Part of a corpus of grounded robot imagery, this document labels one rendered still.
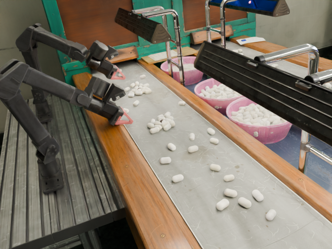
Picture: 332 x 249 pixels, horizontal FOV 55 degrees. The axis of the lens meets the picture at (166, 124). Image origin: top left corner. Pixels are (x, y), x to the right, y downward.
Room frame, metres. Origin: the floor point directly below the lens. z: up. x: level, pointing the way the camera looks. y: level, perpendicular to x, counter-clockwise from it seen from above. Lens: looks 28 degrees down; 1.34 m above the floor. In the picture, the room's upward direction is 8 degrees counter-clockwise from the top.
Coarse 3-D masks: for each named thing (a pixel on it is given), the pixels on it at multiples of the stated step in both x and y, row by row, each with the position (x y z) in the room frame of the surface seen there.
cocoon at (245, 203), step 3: (240, 198) 0.62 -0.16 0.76; (243, 198) 0.62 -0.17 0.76; (240, 201) 0.61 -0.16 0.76; (243, 201) 0.61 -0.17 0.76; (246, 201) 0.60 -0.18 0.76; (249, 201) 0.61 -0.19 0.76; (240, 204) 0.61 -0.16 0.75; (243, 204) 0.60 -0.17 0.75; (246, 204) 0.60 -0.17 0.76; (249, 204) 0.60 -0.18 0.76; (246, 207) 0.60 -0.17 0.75
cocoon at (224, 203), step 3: (222, 201) 0.62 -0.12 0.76; (225, 201) 0.61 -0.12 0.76; (228, 201) 0.62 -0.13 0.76; (216, 204) 0.61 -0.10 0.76; (219, 204) 0.61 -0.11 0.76; (222, 204) 0.61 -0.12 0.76; (225, 204) 0.61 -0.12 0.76; (228, 204) 0.61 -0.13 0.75; (216, 207) 0.61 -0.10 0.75; (219, 207) 0.60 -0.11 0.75; (222, 207) 0.60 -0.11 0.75; (225, 207) 0.61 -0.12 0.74
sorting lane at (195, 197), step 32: (160, 96) 1.40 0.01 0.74; (128, 128) 1.12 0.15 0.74; (192, 128) 1.05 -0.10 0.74; (192, 160) 0.84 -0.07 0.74; (224, 160) 0.82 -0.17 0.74; (192, 192) 0.69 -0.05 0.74; (288, 192) 0.64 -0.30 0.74; (192, 224) 0.57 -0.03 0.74; (224, 224) 0.56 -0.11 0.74; (256, 224) 0.54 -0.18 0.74; (288, 224) 0.53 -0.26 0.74; (320, 224) 0.52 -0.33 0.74
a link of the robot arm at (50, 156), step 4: (48, 148) 0.94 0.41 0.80; (52, 148) 0.95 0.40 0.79; (56, 148) 0.96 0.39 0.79; (36, 152) 0.99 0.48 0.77; (40, 152) 0.99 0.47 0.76; (48, 152) 0.94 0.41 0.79; (52, 152) 0.95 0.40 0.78; (36, 156) 0.99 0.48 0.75; (40, 156) 0.97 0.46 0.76; (44, 156) 0.97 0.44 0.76; (48, 156) 0.94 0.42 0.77; (52, 156) 0.95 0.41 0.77; (44, 160) 0.93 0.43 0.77; (48, 160) 0.94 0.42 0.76; (52, 160) 0.94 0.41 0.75; (44, 164) 0.93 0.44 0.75
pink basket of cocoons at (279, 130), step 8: (232, 104) 1.16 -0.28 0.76; (240, 104) 1.18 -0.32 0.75; (248, 104) 1.19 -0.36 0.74; (256, 104) 1.19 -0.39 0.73; (232, 120) 1.02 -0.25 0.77; (248, 128) 0.98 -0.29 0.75; (256, 128) 0.96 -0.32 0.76; (264, 128) 0.95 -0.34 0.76; (272, 128) 0.95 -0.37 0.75; (280, 128) 0.95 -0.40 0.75; (288, 128) 0.98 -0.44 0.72; (264, 136) 0.96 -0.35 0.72; (272, 136) 0.96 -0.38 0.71; (280, 136) 0.97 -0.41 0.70
